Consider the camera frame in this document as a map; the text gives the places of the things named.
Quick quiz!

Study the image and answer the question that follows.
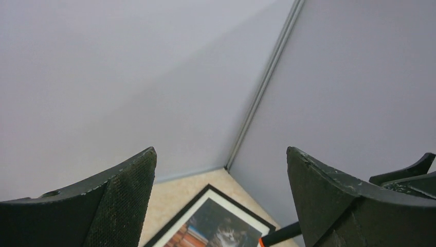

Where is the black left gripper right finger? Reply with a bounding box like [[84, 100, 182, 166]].
[[286, 147, 435, 246]]

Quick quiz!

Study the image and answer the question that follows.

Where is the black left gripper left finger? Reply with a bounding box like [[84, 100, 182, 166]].
[[1, 147, 157, 246]]

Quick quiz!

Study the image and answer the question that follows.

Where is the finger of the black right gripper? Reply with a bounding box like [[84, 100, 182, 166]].
[[381, 171, 435, 200], [369, 152, 435, 186]]

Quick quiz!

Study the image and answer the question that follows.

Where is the black picture frame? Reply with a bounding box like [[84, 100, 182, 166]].
[[143, 184, 277, 247]]

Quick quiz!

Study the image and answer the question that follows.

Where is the cat photo print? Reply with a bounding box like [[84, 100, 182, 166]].
[[165, 199, 262, 246]]

